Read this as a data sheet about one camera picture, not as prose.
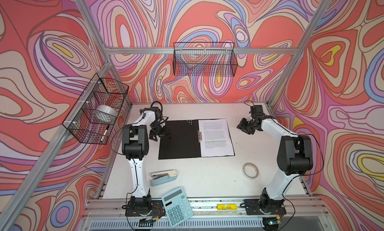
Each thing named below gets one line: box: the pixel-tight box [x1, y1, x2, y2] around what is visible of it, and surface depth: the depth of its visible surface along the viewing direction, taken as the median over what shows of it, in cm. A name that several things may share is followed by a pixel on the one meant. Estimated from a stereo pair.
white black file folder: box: [158, 118, 236, 160], surface depth 99 cm
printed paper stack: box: [198, 118, 235, 158], surface depth 101 cm
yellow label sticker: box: [216, 204, 238, 211], surface depth 74 cm
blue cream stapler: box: [150, 170, 178, 187], surface depth 83 cm
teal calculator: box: [161, 187, 194, 228], surface depth 73 cm
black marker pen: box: [100, 124, 110, 142], surface depth 73 cm
